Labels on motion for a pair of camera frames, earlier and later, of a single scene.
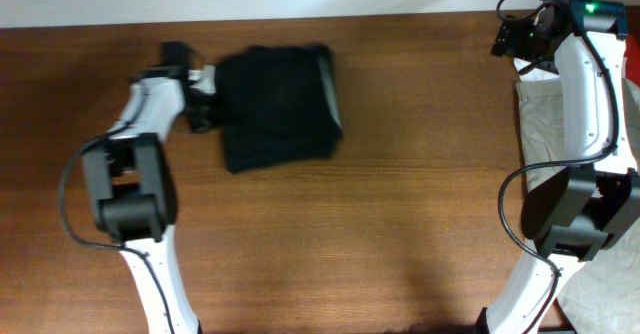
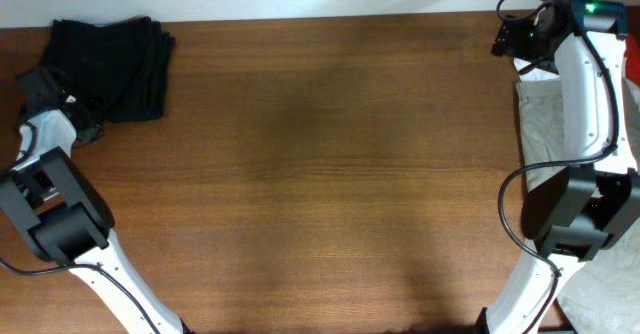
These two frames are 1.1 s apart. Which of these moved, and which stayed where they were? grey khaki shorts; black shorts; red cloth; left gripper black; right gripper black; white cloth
Moved: black shorts; left gripper black
Stayed: white cloth; grey khaki shorts; right gripper black; red cloth
